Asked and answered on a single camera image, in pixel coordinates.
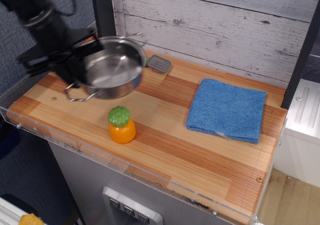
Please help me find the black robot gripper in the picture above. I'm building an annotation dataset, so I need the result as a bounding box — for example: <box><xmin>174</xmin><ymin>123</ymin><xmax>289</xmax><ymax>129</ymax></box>
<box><xmin>17</xmin><ymin>27</ymin><xmax>100</xmax><ymax>85</ymax></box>

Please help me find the stainless steel saucepan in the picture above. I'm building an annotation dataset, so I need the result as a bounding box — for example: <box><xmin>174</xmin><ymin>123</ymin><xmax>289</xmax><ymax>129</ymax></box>
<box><xmin>64</xmin><ymin>36</ymin><xmax>147</xmax><ymax>102</ymax></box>

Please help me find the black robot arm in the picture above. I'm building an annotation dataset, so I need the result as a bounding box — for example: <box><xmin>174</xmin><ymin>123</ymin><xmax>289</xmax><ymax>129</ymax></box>
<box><xmin>0</xmin><ymin>0</ymin><xmax>102</xmax><ymax>85</ymax></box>

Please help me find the orange toy carrot green top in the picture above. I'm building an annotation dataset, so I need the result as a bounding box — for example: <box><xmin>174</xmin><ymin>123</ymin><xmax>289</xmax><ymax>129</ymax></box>
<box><xmin>107</xmin><ymin>106</ymin><xmax>137</xmax><ymax>144</ymax></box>

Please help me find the silver toy fridge cabinet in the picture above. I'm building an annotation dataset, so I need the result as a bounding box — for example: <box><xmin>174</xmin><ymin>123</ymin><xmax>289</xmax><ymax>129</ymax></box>
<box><xmin>49</xmin><ymin>142</ymin><xmax>253</xmax><ymax>225</ymax></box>

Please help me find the silver dispenser button panel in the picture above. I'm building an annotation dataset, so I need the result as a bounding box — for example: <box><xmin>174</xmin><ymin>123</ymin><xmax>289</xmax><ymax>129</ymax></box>
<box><xmin>102</xmin><ymin>186</ymin><xmax>164</xmax><ymax>225</ymax></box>

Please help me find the blue folded cloth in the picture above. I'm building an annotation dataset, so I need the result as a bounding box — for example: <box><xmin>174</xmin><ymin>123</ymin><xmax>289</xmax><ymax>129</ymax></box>
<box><xmin>185</xmin><ymin>78</ymin><xmax>267</xmax><ymax>144</ymax></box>

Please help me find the yellow object bottom left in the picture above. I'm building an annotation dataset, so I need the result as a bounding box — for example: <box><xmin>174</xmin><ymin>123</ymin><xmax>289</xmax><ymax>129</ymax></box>
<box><xmin>18</xmin><ymin>213</ymin><xmax>45</xmax><ymax>225</ymax></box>

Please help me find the clear acrylic table guard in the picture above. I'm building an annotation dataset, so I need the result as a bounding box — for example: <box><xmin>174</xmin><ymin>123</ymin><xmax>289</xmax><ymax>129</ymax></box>
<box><xmin>0</xmin><ymin>21</ymin><xmax>288</xmax><ymax>225</ymax></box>

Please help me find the white toy sink unit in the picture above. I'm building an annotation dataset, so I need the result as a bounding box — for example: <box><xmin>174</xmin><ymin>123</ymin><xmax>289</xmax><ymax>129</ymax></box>
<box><xmin>273</xmin><ymin>79</ymin><xmax>320</xmax><ymax>187</ymax></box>

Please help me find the dark grey left post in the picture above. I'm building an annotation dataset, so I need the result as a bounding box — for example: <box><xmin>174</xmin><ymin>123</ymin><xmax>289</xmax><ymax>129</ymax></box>
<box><xmin>92</xmin><ymin>0</ymin><xmax>117</xmax><ymax>37</ymax></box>

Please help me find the dark grey post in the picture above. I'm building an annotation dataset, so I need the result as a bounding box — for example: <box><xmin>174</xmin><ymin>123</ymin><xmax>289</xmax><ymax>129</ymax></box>
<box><xmin>92</xmin><ymin>0</ymin><xmax>117</xmax><ymax>37</ymax></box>
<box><xmin>280</xmin><ymin>0</ymin><xmax>320</xmax><ymax>110</ymax></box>

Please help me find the dark grey right post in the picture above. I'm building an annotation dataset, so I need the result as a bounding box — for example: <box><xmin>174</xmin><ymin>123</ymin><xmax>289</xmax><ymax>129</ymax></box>
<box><xmin>280</xmin><ymin>0</ymin><xmax>320</xmax><ymax>110</ymax></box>

